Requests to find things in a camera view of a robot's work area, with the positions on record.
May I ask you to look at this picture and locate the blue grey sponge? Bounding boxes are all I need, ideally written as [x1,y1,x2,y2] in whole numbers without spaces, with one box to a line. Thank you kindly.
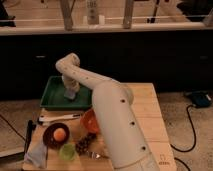
[64,89,77,100]

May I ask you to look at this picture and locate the green plastic tray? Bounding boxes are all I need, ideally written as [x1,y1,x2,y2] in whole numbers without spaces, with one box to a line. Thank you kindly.
[40,76,92,111]

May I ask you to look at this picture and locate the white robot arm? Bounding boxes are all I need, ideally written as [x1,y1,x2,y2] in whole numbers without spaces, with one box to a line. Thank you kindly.
[55,53,160,171]

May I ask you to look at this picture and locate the orange bowl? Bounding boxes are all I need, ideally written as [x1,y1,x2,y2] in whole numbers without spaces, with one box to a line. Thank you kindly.
[80,109,100,134]

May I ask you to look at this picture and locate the orange round fruit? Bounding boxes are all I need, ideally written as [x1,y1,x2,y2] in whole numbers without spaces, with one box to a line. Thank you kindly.
[53,128,66,142]

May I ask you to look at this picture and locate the dark red plate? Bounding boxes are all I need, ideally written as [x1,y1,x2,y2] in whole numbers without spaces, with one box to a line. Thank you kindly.
[43,123,70,149]

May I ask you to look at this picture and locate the bunch of dark grapes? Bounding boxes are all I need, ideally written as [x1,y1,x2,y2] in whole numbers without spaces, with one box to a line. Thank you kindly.
[75,133,96,155]

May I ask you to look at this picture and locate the small green cup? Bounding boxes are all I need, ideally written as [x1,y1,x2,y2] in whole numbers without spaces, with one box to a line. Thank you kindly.
[59,144,75,160]

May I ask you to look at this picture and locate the silver fork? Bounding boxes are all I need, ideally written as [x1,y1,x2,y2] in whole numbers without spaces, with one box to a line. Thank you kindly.
[86,151,109,159]

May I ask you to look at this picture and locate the grey folded cloth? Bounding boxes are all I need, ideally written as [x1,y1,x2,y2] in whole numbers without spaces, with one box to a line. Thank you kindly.
[24,141,47,169]

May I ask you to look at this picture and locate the dark blue floor device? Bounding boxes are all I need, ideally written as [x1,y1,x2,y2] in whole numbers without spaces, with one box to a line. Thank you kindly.
[186,91,212,108]

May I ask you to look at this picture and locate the white long-handled tool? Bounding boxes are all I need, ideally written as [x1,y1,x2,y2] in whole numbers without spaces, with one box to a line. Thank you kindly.
[38,114,81,123]

